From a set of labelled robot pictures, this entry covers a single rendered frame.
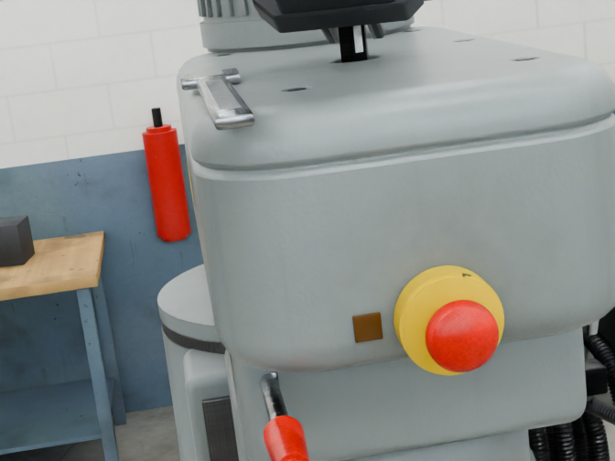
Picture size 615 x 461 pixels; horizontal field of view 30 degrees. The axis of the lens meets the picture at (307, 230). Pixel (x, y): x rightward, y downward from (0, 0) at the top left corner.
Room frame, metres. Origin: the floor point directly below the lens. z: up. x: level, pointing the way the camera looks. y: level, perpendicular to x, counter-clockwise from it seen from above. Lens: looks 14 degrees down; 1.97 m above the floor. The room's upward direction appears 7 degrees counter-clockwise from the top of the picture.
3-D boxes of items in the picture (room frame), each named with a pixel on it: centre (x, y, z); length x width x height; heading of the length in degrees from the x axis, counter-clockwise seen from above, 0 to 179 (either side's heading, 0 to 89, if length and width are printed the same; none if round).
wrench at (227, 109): (0.69, 0.04, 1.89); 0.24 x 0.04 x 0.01; 6
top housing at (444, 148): (0.86, -0.05, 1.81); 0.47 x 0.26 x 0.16; 6
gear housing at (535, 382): (0.89, -0.05, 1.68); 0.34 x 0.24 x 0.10; 6
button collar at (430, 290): (0.62, -0.07, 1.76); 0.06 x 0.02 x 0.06; 96
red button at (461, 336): (0.59, -0.08, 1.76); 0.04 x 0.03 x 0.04; 96
